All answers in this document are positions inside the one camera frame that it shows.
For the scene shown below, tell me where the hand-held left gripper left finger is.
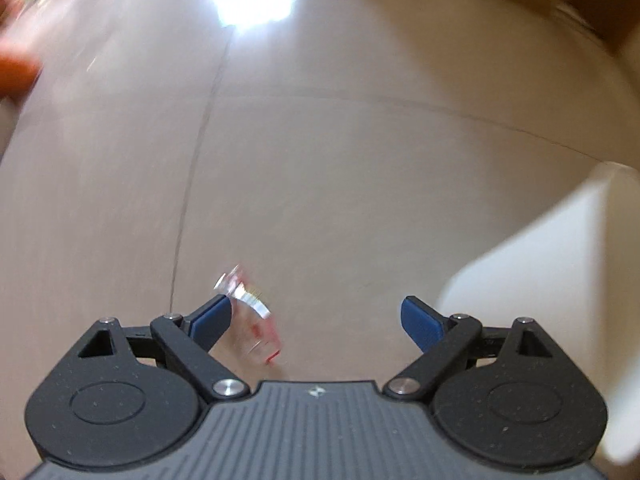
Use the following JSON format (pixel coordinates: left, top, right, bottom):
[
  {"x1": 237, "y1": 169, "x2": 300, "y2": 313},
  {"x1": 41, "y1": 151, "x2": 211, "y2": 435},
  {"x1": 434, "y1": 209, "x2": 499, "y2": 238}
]
[{"x1": 76, "y1": 295, "x2": 251, "y2": 404}]

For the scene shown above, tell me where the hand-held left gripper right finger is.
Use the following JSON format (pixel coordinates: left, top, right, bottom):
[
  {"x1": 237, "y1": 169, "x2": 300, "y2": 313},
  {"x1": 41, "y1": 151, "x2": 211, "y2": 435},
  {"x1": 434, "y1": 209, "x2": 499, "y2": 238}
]
[{"x1": 382, "y1": 296, "x2": 553, "y2": 403}]

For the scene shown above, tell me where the clear plastic wrapper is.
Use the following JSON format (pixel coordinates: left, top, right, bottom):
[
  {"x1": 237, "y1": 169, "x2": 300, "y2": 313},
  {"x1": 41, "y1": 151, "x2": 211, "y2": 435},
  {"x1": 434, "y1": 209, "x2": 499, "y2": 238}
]
[{"x1": 212, "y1": 264, "x2": 283, "y2": 365}]

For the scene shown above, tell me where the white trash bin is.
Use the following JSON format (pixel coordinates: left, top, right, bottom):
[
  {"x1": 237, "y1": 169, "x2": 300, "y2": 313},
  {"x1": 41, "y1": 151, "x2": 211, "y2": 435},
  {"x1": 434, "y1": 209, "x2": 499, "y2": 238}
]
[{"x1": 436, "y1": 161, "x2": 640, "y2": 463}]

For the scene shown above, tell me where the orange bag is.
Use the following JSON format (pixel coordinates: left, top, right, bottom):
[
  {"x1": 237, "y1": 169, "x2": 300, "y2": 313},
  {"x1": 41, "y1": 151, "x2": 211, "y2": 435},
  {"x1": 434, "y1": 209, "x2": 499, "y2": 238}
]
[{"x1": 0, "y1": 52, "x2": 43, "y2": 101}]

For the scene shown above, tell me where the wooden door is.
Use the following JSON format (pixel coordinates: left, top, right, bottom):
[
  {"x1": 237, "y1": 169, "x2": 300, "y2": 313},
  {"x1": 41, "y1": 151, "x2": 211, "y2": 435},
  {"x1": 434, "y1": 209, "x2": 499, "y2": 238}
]
[{"x1": 500, "y1": 0, "x2": 640, "y2": 56}]

